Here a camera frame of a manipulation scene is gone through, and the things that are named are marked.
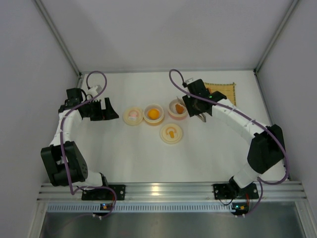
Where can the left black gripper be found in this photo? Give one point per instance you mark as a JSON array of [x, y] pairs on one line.
[[99, 110]]

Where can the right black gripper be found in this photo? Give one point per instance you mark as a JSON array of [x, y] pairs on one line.
[[198, 109]]

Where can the metal tongs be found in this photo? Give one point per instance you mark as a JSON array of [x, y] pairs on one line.
[[202, 117]]

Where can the fried food piece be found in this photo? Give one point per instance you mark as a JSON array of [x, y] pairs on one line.
[[179, 108]]

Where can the cream lid orange handle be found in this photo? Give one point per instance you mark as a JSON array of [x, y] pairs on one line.
[[171, 133]]

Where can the round orange food piece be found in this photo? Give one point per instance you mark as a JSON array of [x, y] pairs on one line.
[[153, 114]]

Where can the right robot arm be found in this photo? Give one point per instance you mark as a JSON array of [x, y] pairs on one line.
[[266, 142]]

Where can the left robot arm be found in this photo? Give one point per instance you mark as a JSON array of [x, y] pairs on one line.
[[63, 161]]

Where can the pink lunch bowl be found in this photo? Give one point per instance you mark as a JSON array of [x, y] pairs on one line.
[[172, 112]]

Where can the orange lunch bowl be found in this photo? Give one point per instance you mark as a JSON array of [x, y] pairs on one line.
[[153, 122]]

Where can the bamboo mat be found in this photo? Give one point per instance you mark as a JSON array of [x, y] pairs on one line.
[[227, 89]]

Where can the cream lid pink handle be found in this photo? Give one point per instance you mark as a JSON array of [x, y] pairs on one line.
[[133, 116]]

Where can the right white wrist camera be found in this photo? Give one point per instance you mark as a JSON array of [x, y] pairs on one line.
[[188, 81]]

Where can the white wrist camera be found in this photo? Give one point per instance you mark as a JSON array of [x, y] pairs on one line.
[[188, 81], [94, 91]]

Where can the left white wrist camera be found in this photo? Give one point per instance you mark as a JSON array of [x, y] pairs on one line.
[[94, 91]]

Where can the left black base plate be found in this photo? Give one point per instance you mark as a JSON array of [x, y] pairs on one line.
[[119, 189]]

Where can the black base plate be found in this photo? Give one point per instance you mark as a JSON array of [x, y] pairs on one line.
[[119, 189], [222, 191]]

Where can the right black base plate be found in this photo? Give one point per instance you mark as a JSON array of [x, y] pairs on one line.
[[222, 191]]

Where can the aluminium mounting rail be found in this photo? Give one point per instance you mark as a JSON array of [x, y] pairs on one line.
[[167, 197]]

